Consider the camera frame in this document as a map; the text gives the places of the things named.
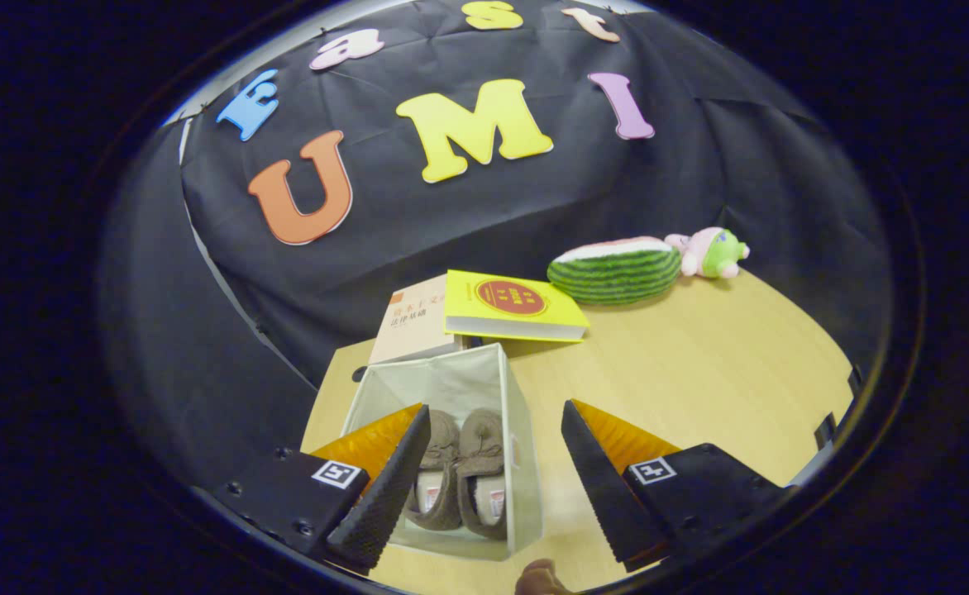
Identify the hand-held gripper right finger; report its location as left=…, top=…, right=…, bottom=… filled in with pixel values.
left=561, top=399, right=787, bottom=573

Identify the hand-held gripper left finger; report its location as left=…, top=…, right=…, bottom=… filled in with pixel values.
left=220, top=403, right=432, bottom=575

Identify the brown suede shoe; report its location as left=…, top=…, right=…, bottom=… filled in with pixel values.
left=406, top=409, right=462, bottom=532
left=456, top=408, right=508, bottom=542

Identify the white fabric storage box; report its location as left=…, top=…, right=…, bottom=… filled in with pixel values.
left=340, top=342, right=545, bottom=563

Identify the beige book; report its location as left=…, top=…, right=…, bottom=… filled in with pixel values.
left=367, top=274, right=465, bottom=366

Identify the yellow book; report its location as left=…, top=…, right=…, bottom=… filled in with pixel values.
left=443, top=269, right=591, bottom=343

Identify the watermelon slice plush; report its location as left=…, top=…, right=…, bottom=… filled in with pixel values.
left=547, top=236, right=684, bottom=307

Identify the pink green plush toy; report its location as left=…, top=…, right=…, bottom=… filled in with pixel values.
left=665, top=227, right=751, bottom=280

